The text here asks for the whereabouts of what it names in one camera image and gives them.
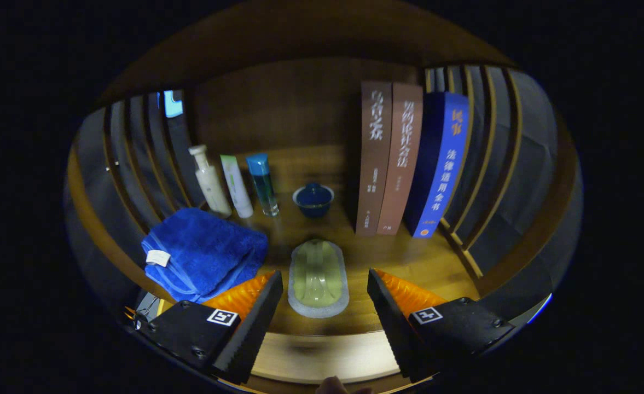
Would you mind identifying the teal bottle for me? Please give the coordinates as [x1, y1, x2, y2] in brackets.
[246, 154, 280, 217]

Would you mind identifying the folded blue towel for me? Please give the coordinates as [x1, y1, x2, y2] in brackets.
[141, 207, 269, 303]

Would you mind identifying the white green tube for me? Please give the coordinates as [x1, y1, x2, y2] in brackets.
[220, 155, 254, 219]

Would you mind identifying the wooden countertop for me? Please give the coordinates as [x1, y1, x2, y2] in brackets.
[136, 145, 481, 335]

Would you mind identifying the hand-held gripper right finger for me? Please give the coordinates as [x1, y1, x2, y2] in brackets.
[367, 268, 517, 384]

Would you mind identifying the reddish brown book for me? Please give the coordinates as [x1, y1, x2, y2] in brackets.
[377, 83, 424, 236]

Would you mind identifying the dark brown book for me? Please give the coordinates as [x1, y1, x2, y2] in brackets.
[355, 81, 393, 237]

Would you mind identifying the wooden cabinet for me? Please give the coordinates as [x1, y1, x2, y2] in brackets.
[66, 0, 582, 394]

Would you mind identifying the dark blue lidded teacup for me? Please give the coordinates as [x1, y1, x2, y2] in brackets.
[292, 182, 335, 218]

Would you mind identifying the blue book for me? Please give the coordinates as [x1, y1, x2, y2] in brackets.
[404, 91, 470, 239]

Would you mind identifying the green white scrub brush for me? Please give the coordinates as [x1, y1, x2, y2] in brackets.
[288, 239, 350, 319]

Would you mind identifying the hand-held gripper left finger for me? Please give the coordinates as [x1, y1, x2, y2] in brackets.
[136, 270, 284, 385]

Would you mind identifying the white pump bottle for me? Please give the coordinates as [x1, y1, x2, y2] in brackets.
[188, 144, 233, 218]

